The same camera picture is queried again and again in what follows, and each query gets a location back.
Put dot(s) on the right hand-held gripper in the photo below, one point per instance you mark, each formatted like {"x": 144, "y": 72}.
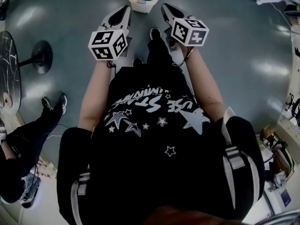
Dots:
{"x": 187, "y": 32}

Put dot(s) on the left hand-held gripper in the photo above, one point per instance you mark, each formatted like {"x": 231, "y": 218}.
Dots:
{"x": 103, "y": 43}

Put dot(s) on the person's left forearm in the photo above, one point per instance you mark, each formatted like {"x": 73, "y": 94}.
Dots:
{"x": 95, "y": 97}

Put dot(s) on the person's right forearm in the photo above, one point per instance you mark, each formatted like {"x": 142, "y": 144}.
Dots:
{"x": 205, "y": 83}

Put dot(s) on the person's right shoe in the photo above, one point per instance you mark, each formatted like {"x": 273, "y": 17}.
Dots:
{"x": 155, "y": 33}

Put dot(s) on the person's shoe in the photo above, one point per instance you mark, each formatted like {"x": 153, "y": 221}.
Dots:
{"x": 155, "y": 33}
{"x": 63, "y": 103}
{"x": 137, "y": 61}
{"x": 47, "y": 104}

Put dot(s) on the person's black trousers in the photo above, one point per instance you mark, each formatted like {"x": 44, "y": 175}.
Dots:
{"x": 158, "y": 53}

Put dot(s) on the person's left shoe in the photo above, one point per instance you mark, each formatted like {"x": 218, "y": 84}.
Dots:
{"x": 137, "y": 61}

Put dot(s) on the black round table base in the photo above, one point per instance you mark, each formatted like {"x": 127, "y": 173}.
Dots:
{"x": 39, "y": 57}

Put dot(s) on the round black marble table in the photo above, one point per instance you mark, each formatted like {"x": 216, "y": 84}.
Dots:
{"x": 8, "y": 67}

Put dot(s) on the person's black star-print shirt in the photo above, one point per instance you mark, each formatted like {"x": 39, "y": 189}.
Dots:
{"x": 152, "y": 160}

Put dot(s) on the black clamp stand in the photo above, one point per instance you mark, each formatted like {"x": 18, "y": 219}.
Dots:
{"x": 293, "y": 104}

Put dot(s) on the brown cardboard box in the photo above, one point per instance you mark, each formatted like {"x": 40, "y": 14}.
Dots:
{"x": 268, "y": 132}

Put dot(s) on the clear plastic bag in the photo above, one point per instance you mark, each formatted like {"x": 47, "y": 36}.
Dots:
{"x": 30, "y": 189}

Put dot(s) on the blue booklet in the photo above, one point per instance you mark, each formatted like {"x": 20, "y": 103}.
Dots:
{"x": 286, "y": 197}

